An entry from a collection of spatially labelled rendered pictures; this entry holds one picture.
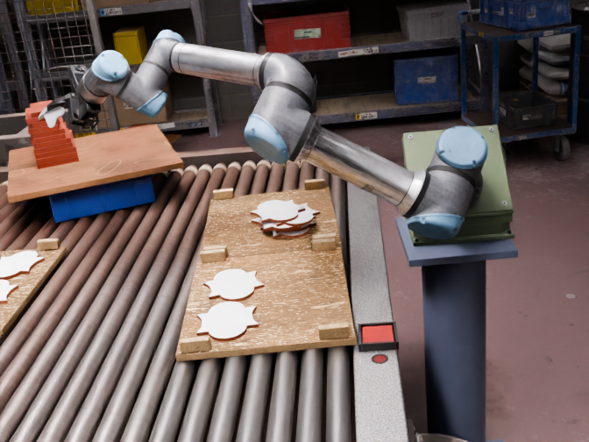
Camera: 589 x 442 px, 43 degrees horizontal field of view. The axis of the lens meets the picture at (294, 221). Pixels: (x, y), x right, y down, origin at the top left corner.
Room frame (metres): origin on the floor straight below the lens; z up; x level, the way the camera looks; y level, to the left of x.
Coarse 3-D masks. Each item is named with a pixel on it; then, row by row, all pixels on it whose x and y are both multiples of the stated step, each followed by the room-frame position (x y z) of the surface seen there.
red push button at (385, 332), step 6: (366, 330) 1.25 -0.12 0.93; (372, 330) 1.25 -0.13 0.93; (378, 330) 1.24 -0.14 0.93; (384, 330) 1.24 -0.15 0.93; (390, 330) 1.24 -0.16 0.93; (366, 336) 1.23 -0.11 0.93; (372, 336) 1.23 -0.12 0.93; (378, 336) 1.22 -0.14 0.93; (384, 336) 1.22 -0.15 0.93; (390, 336) 1.22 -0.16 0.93
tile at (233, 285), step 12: (216, 276) 1.52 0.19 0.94; (228, 276) 1.51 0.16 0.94; (240, 276) 1.51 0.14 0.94; (252, 276) 1.50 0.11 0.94; (216, 288) 1.47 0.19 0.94; (228, 288) 1.46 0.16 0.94; (240, 288) 1.45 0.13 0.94; (252, 288) 1.45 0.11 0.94; (228, 300) 1.41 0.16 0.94; (240, 300) 1.41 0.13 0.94
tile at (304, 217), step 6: (306, 204) 1.81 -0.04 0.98; (306, 210) 1.77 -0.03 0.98; (312, 210) 1.77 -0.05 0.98; (300, 216) 1.74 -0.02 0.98; (306, 216) 1.74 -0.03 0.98; (312, 216) 1.73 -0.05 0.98; (288, 222) 1.71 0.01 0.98; (294, 222) 1.71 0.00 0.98; (300, 222) 1.70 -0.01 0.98; (306, 222) 1.70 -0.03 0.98
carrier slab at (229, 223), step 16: (272, 192) 2.04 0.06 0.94; (288, 192) 2.03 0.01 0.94; (304, 192) 2.01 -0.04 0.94; (320, 192) 2.00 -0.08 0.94; (224, 208) 1.96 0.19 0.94; (240, 208) 1.95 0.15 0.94; (256, 208) 1.93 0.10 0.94; (320, 208) 1.88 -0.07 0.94; (208, 224) 1.86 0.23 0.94; (224, 224) 1.84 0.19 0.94; (240, 224) 1.83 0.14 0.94; (320, 224) 1.77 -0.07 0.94; (336, 224) 1.76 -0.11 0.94; (208, 240) 1.75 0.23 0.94; (224, 240) 1.73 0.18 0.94; (240, 240) 1.72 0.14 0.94; (256, 240) 1.71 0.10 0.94; (272, 240) 1.70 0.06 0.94; (288, 240) 1.69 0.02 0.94; (304, 240) 1.68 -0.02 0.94; (240, 256) 1.63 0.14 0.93
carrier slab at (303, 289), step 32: (256, 256) 1.62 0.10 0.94; (288, 256) 1.60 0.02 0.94; (320, 256) 1.58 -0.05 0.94; (192, 288) 1.49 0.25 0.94; (288, 288) 1.44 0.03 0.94; (320, 288) 1.43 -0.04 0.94; (192, 320) 1.35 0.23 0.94; (256, 320) 1.32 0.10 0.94; (288, 320) 1.31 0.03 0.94; (320, 320) 1.29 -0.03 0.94; (352, 320) 1.28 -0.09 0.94; (192, 352) 1.23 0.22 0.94; (224, 352) 1.22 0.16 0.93; (256, 352) 1.22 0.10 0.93
